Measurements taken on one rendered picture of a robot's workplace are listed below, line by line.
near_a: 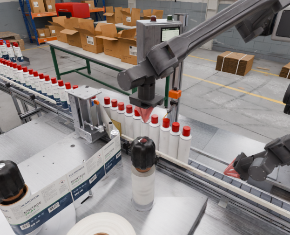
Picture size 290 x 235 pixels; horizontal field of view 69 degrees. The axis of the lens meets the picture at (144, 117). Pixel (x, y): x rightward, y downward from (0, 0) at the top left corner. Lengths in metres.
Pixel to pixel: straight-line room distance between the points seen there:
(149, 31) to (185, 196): 0.67
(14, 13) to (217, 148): 7.83
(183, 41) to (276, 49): 5.74
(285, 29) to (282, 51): 5.07
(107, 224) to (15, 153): 0.81
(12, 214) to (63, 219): 0.18
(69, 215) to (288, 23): 1.21
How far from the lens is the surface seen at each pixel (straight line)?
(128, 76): 0.58
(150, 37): 0.88
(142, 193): 0.78
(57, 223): 0.87
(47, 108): 1.65
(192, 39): 0.61
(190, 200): 0.91
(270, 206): 0.95
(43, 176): 1.07
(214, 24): 0.63
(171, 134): 0.93
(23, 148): 1.36
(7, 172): 0.69
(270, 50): 6.34
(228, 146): 1.28
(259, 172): 0.79
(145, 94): 0.66
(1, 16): 8.30
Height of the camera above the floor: 1.59
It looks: 32 degrees down
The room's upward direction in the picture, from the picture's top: straight up
